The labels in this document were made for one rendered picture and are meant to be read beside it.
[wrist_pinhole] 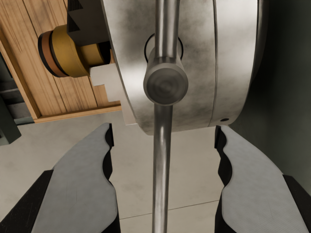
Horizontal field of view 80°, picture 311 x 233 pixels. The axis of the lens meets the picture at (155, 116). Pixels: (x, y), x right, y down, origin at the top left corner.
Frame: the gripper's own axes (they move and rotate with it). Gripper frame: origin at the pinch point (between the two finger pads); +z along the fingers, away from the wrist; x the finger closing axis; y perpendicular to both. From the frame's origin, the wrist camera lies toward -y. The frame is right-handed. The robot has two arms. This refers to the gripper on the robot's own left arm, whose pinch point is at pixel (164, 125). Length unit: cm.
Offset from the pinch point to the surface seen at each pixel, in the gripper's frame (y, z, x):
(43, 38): -2.9, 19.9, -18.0
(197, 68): -2.1, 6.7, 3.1
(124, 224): 201, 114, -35
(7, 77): 12, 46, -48
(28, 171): 130, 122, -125
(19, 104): 19, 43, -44
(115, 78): 2.8, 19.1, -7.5
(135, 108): 2.6, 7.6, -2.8
